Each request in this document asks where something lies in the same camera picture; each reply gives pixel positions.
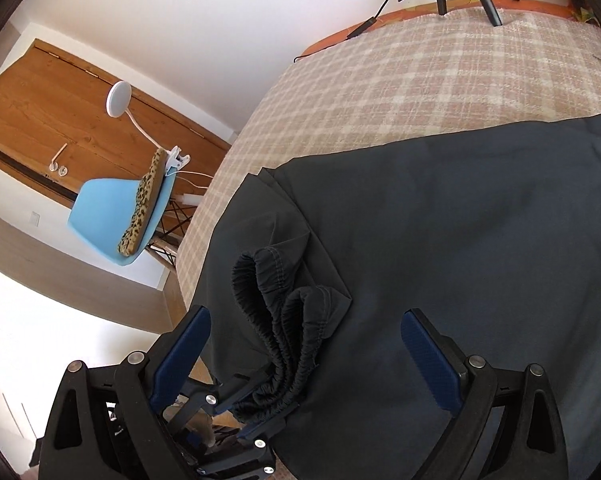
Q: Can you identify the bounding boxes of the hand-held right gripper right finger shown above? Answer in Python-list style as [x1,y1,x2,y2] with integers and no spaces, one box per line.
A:
[401,308,569,480]

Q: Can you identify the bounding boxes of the black cable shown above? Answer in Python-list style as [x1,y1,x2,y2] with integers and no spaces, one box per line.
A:
[294,0,434,63]

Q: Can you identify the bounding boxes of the dark grey pants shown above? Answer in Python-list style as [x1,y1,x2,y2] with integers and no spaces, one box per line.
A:
[193,110,601,480]

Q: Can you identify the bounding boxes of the leopard print cushion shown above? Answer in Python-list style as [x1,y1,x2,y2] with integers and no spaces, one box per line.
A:
[117,148,167,257]

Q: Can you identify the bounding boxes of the wooden door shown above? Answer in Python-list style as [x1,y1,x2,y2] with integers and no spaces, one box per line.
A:
[0,39,231,206]

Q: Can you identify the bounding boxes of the light blue chair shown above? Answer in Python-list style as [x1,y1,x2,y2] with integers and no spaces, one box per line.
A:
[68,175,196,267]

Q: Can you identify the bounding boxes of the metal door handle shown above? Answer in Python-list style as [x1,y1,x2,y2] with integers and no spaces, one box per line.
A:
[48,142,70,176]

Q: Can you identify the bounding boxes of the plaid beige blanket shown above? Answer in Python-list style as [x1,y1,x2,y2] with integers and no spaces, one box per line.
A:
[175,7,601,311]

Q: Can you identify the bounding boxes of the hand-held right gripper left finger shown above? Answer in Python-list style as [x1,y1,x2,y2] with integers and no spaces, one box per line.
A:
[39,305,212,480]

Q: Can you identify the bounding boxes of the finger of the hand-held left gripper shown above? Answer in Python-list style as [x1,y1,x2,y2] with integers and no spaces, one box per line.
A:
[235,407,288,453]
[200,367,281,411]

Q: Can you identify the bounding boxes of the white clip lamp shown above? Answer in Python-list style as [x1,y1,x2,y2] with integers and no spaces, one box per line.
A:
[105,81,191,176]

